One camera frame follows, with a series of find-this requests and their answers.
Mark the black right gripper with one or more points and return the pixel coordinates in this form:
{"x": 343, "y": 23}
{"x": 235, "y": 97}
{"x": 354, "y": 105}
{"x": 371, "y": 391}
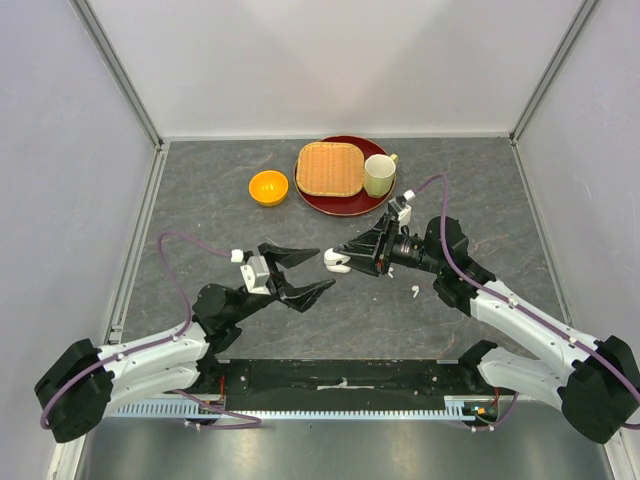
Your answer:
{"x": 374, "y": 247}

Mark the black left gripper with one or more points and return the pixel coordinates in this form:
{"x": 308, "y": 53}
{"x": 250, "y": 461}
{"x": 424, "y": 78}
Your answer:
{"x": 300, "y": 298}

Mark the white earbud charging case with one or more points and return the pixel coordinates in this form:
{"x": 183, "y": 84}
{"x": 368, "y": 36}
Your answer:
{"x": 339, "y": 268}

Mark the small white charging case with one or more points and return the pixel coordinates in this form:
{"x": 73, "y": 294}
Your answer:
{"x": 333, "y": 258}

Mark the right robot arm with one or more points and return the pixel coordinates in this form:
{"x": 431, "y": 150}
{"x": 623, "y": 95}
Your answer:
{"x": 594, "y": 383}

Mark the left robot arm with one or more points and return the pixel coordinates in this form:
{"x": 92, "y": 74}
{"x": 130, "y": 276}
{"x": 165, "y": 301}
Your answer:
{"x": 88, "y": 382}

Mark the red round lacquer tray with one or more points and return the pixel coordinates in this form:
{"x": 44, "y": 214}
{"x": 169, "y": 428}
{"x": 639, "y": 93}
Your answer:
{"x": 355, "y": 205}

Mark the pale green mug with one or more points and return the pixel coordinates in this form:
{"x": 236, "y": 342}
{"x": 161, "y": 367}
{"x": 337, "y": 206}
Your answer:
{"x": 379, "y": 174}

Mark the orange plastic bowl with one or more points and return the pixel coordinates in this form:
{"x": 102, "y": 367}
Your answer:
{"x": 269, "y": 188}

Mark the woven bamboo basket tray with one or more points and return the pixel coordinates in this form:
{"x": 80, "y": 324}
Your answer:
{"x": 330, "y": 169}

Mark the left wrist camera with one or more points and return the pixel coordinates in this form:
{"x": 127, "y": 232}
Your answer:
{"x": 256, "y": 275}

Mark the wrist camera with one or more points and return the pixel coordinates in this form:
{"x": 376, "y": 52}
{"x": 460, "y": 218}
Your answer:
{"x": 256, "y": 275}
{"x": 400, "y": 209}

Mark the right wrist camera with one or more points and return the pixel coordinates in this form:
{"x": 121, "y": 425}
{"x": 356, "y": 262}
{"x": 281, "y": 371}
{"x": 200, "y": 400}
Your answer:
{"x": 400, "y": 209}

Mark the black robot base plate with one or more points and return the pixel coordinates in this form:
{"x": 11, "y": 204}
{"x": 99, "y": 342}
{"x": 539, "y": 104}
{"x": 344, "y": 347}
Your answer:
{"x": 339, "y": 385}

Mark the light blue cable duct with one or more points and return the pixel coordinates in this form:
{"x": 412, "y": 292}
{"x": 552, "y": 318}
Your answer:
{"x": 179, "y": 407}

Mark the aluminium frame post left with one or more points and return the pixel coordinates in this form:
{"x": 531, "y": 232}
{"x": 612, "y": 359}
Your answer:
{"x": 103, "y": 44}

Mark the aluminium frame post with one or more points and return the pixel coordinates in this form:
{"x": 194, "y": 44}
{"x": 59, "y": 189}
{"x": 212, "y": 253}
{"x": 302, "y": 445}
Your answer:
{"x": 103, "y": 44}
{"x": 553, "y": 68}

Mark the aluminium frame post right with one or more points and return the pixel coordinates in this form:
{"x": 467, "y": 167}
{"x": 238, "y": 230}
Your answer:
{"x": 553, "y": 68}

